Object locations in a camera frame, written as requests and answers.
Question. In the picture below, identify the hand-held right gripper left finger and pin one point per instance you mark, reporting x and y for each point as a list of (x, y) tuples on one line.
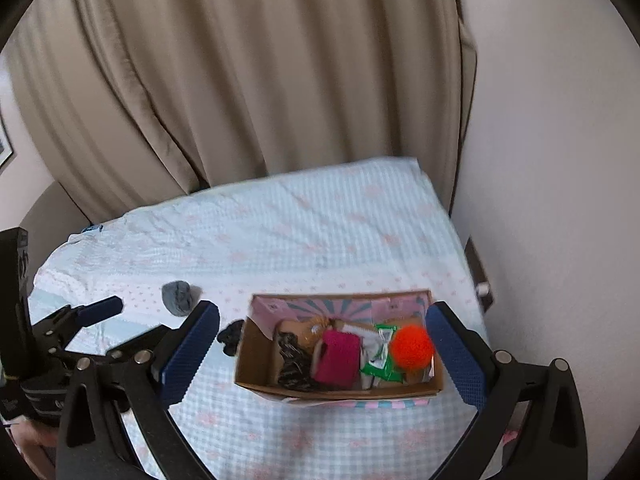
[(187, 355)]

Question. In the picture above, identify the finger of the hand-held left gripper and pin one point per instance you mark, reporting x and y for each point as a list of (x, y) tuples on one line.
[(142, 341), (102, 309)]

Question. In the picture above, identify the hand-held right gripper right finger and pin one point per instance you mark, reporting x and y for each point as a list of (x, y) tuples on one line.
[(457, 355)]

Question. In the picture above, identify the black sock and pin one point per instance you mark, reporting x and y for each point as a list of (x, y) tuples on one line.
[(231, 339)]

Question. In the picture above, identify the orange pompom toy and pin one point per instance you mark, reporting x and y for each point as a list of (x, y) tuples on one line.
[(411, 347)]

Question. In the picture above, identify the grey sock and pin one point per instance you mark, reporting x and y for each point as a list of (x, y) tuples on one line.
[(178, 297)]

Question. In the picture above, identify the patterned cardboard box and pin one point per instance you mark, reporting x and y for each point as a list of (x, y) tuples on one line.
[(260, 360)]

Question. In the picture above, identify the green packet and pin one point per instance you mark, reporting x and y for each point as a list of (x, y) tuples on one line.
[(376, 367)]

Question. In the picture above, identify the light grey cloth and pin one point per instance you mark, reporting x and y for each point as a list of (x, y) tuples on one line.
[(369, 348)]

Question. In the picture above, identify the black hair claw clip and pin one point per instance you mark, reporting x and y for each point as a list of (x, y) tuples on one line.
[(292, 362)]

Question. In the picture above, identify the pink fabric roll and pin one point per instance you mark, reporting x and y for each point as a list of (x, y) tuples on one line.
[(336, 360)]

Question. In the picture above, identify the blue fabric label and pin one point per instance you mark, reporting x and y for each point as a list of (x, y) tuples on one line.
[(92, 229)]

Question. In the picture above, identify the grey padded headboard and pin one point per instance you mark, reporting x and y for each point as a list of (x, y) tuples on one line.
[(45, 210)]

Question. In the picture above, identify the checked light blue bedsheet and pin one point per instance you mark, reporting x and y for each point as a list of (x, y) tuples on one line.
[(310, 230)]

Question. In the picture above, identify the beige curtain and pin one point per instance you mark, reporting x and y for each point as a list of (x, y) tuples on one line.
[(75, 110), (300, 60)]

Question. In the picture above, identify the framed wall picture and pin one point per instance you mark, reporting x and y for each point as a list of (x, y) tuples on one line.
[(4, 142)]

